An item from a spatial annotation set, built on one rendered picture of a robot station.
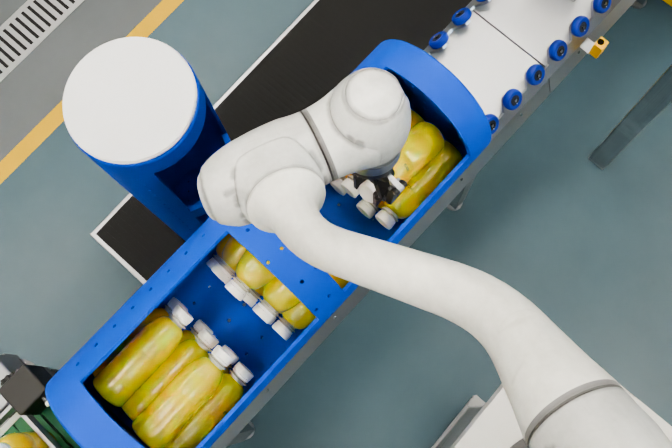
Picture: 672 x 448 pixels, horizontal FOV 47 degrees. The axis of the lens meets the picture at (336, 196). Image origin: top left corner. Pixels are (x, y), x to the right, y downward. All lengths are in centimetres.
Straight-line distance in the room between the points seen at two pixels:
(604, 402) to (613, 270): 195
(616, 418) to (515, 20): 123
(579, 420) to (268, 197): 44
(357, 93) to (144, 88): 78
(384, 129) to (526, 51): 87
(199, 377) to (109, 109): 59
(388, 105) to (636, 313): 182
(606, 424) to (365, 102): 46
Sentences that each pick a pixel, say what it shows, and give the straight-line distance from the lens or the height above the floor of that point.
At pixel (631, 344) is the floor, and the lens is 263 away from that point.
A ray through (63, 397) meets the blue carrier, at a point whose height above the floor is 121.
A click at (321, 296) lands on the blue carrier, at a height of 117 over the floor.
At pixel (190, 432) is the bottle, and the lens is 144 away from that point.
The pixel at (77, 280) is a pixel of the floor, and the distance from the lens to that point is 270.
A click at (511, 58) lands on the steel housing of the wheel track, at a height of 93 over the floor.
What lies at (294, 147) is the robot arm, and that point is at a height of 159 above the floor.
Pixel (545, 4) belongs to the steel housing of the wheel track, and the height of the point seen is 93.
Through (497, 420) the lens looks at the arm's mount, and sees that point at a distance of 146.
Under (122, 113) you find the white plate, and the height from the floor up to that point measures 104.
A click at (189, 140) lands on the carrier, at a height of 99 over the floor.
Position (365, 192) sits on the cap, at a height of 118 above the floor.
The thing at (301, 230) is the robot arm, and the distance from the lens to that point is 89.
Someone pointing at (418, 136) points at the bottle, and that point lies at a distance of 142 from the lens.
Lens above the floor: 249
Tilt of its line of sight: 75 degrees down
